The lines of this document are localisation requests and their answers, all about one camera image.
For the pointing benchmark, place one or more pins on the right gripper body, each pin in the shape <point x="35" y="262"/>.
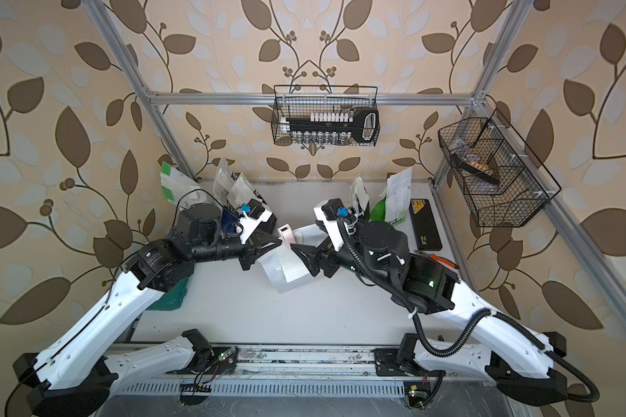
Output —
<point x="343" y="258"/>

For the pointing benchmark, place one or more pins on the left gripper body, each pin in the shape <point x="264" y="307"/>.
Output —
<point x="223" y="249"/>

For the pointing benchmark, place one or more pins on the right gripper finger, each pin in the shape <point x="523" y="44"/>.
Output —
<point x="325" y="246"/>
<point x="317" y="262"/>

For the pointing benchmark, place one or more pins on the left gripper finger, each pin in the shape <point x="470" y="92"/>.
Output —
<point x="264" y="241"/>
<point x="250" y="256"/>

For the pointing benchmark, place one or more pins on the large white paper bag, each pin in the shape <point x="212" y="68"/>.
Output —
<point x="308" y="235"/>

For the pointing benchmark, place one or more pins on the green white bag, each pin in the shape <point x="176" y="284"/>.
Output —
<point x="179" y="189"/>
<point x="393" y="207"/>

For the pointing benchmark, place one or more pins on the receipt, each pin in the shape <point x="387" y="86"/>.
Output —
<point x="291" y="265"/>
<point x="359" y="194"/>
<point x="242" y="192"/>

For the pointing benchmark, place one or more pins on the navy bag front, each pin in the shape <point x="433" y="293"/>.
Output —
<point x="245" y="199"/>

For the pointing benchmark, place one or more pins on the navy bag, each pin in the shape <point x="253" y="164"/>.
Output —
<point x="360" y="200"/>
<point x="245" y="199"/>

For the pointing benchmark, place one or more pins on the blue white Cheerful bag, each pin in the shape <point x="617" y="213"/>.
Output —
<point x="224" y="187"/>

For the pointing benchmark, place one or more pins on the pink mini stapler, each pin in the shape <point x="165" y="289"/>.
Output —
<point x="286" y="235"/>

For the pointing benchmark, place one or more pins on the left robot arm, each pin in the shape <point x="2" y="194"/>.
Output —
<point x="75" y="376"/>

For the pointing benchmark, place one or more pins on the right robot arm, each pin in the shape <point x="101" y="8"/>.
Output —
<point x="456" y="331"/>

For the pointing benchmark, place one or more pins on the black box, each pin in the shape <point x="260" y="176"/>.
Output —
<point x="427" y="237"/>

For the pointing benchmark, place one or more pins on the green tool case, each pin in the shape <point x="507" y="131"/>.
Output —
<point x="172" y="300"/>

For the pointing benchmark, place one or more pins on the dark tool in basket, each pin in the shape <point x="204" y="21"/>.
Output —
<point x="478" y="170"/>

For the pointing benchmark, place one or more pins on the black socket set holder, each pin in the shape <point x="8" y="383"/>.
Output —
<point x="361" y="125"/>

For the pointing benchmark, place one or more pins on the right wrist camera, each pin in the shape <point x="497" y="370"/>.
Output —
<point x="335" y="216"/>

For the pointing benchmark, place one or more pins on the orange handled pliers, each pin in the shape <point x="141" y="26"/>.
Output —
<point x="444" y="261"/>

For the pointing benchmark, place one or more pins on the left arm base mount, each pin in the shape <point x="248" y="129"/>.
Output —
<point x="205" y="365"/>

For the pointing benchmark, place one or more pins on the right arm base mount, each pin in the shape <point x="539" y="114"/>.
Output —
<point x="400" y="361"/>

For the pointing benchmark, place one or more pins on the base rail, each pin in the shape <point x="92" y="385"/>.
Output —
<point x="310" y="380"/>

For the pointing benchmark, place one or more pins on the back wire basket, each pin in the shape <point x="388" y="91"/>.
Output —
<point x="303" y="99"/>

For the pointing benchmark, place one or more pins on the wire basket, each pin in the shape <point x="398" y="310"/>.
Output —
<point x="303" y="99"/>
<point x="526" y="185"/>

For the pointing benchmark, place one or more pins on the right wire basket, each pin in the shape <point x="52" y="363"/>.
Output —
<point x="526" y="185"/>

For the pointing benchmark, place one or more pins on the aluminium frame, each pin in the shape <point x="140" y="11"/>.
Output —
<point x="516" y="110"/>

